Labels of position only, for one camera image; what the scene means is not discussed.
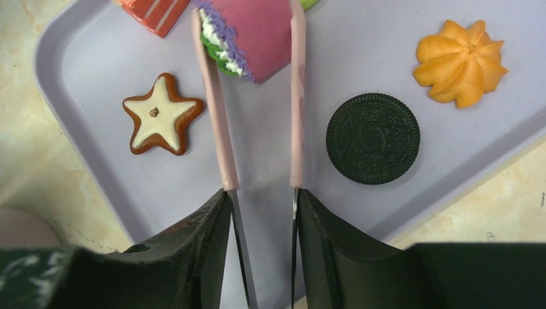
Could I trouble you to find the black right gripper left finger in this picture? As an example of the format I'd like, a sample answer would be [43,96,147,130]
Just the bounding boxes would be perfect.
[1,191,232,308]

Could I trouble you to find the pink cake slice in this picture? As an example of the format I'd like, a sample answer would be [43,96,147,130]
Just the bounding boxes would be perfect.
[195,1,305,84]

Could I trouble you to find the pink food tongs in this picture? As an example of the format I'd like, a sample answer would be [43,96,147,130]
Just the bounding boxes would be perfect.
[192,1,306,308]

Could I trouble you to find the black sandwich cookie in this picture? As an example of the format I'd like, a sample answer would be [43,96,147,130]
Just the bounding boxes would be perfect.
[325,93,420,185]

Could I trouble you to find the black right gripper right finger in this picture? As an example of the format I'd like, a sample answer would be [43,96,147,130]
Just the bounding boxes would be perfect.
[298,189,545,308]

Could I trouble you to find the red striped cake piece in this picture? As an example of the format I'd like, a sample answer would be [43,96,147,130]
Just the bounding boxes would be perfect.
[113,0,190,38]

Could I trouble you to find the green round cookie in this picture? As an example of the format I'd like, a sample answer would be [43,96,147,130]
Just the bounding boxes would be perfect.
[299,0,319,11]

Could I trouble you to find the orange swirl cookie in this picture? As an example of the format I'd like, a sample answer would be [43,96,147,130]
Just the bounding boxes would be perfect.
[413,20,509,109]

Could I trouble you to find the star-shaped iced cookie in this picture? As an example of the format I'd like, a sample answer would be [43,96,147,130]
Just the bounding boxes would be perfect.
[122,73,205,156]

